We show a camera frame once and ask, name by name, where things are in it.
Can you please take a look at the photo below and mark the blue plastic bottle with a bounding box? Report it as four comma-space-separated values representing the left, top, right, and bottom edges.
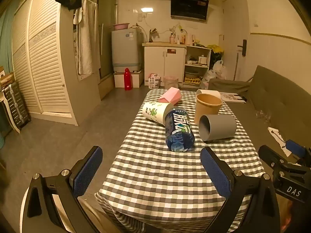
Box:
165, 107, 195, 153

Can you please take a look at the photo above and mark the brown cardboard box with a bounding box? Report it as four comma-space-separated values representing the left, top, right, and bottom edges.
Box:
0, 65, 15, 86

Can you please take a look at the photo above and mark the pink waste bin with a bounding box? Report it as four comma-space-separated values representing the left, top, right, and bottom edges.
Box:
163, 76, 179, 89

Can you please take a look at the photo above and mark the clear plastic wrapper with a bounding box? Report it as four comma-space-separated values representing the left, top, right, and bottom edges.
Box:
255, 110, 272, 122

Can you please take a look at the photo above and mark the black range hood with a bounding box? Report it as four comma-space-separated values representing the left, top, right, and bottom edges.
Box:
170, 0, 211, 21

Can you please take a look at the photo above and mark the black door handle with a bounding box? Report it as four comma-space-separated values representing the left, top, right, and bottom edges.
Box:
237, 39, 247, 56

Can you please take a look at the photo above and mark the broom stick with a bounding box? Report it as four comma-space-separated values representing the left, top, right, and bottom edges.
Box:
233, 52, 240, 81

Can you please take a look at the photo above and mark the white plastic bag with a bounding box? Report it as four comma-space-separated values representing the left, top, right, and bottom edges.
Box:
199, 70, 216, 89
212, 60, 227, 79

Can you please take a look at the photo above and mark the printed paper bag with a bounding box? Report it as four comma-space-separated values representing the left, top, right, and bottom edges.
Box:
148, 73, 161, 89

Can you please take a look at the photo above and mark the pink cup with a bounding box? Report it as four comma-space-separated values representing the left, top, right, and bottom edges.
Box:
158, 87, 181, 104

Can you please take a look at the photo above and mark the grey washing machine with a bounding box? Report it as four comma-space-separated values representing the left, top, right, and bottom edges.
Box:
111, 28, 144, 73

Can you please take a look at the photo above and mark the white open shelf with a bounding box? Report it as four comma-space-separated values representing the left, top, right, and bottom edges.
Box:
183, 45, 212, 88

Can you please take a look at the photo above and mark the plain white cup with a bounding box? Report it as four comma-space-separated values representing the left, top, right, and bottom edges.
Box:
196, 89, 221, 100

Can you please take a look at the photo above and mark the white washer base box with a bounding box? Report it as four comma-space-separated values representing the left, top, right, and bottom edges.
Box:
114, 70, 144, 88

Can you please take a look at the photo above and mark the brown paper cup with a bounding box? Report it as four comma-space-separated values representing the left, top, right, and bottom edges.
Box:
194, 93, 223, 124

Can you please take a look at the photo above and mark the printed magazine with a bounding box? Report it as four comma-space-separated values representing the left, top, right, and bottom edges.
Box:
220, 93, 248, 104

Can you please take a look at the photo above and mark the grey white checked tablecloth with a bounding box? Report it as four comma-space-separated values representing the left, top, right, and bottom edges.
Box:
95, 89, 266, 233

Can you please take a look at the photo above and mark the grey sofa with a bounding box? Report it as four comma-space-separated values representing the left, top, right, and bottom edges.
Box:
209, 65, 311, 168

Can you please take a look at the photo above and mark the white paper sheet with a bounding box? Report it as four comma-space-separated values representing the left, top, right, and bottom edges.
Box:
268, 126, 292, 157

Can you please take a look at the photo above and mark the red thermos flask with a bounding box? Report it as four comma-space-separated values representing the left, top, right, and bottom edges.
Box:
124, 68, 132, 91

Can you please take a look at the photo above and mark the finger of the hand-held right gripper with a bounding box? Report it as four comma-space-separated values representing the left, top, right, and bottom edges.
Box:
285, 139, 311, 162
258, 145, 295, 173

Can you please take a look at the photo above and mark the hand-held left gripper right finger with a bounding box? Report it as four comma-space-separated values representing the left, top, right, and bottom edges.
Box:
200, 147, 281, 233

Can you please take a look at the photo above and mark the yellow plastic bag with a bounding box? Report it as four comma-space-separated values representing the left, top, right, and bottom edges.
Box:
208, 44, 223, 54

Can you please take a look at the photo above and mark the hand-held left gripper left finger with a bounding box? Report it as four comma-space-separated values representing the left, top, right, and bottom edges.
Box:
26, 146, 104, 233

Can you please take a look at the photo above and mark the grey cup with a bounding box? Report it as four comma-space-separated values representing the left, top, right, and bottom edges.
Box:
198, 115, 237, 142

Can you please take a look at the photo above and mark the white door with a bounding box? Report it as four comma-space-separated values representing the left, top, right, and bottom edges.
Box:
222, 0, 251, 82

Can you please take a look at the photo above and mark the white louvred wardrobe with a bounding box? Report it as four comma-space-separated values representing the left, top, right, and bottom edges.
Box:
11, 0, 101, 127

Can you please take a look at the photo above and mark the white hanging towel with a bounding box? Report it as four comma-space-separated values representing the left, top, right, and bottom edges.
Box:
73, 0, 101, 76

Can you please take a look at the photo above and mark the white printed paper cup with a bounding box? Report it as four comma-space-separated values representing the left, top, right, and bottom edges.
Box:
142, 101, 175, 127

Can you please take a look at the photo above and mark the dark ribbed suitcase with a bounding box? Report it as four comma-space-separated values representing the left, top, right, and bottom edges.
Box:
2, 81, 31, 130

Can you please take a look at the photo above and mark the white kitchen cabinet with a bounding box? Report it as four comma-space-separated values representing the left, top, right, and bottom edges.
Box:
142, 42, 187, 87

